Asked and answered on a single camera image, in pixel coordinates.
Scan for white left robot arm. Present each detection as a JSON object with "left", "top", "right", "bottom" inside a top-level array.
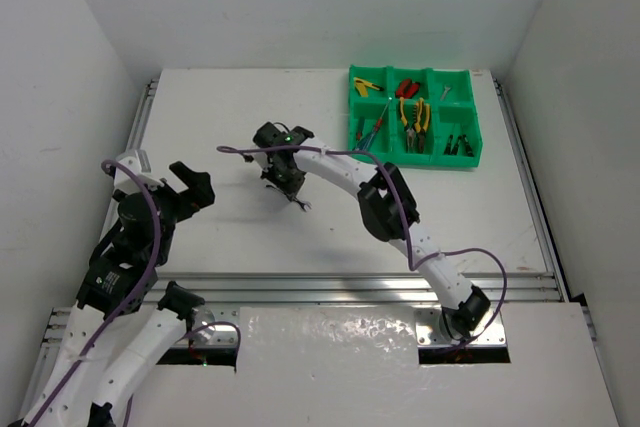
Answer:
[{"left": 15, "top": 154, "right": 215, "bottom": 426}]

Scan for red utility knife top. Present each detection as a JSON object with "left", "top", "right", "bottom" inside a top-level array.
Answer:
[{"left": 395, "top": 78, "right": 413, "bottom": 98}]

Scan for silver wrench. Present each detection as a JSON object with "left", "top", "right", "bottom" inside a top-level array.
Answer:
[
  {"left": 440, "top": 85, "right": 452, "bottom": 101},
  {"left": 266, "top": 185, "right": 311, "bottom": 212}
]

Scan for blue screwdriver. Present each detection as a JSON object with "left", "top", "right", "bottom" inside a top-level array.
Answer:
[
  {"left": 355, "top": 117, "right": 365, "bottom": 143},
  {"left": 355, "top": 131, "right": 377, "bottom": 151},
  {"left": 366, "top": 97, "right": 392, "bottom": 150}
]

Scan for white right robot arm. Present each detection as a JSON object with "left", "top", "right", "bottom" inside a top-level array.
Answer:
[{"left": 251, "top": 122, "right": 490, "bottom": 340}]

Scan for white front cover panel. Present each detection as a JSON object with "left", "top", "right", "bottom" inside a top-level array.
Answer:
[{"left": 130, "top": 303, "right": 617, "bottom": 426}]

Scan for yellow utility knife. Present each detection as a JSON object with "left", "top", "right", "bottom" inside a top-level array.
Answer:
[{"left": 353, "top": 77, "right": 384, "bottom": 97}]

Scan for aluminium frame rail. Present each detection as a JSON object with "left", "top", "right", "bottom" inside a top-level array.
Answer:
[{"left": 143, "top": 273, "right": 564, "bottom": 305}]

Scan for red utility knife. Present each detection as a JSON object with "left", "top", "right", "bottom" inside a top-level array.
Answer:
[
  {"left": 401, "top": 82, "right": 420, "bottom": 99},
  {"left": 395, "top": 78, "right": 413, "bottom": 98}
]

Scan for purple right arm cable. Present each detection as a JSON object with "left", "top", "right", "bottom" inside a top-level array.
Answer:
[{"left": 216, "top": 144, "right": 509, "bottom": 348}]

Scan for green black precision screwdriver top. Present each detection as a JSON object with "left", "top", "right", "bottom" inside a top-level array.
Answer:
[{"left": 461, "top": 135, "right": 475, "bottom": 157}]

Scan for green black precision screwdriver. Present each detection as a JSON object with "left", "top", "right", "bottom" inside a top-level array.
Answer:
[
  {"left": 443, "top": 134, "right": 458, "bottom": 156},
  {"left": 461, "top": 135, "right": 475, "bottom": 157},
  {"left": 450, "top": 135, "right": 465, "bottom": 156}
]

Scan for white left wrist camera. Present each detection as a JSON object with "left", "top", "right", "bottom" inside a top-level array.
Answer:
[{"left": 113, "top": 149, "right": 155, "bottom": 194}]

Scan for yellow pliers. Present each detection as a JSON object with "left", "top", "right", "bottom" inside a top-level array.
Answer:
[
  {"left": 414, "top": 97, "right": 431, "bottom": 153},
  {"left": 399, "top": 97, "right": 416, "bottom": 153}
]

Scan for green compartment tray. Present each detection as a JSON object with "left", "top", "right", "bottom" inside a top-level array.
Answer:
[{"left": 347, "top": 65, "right": 483, "bottom": 169}]

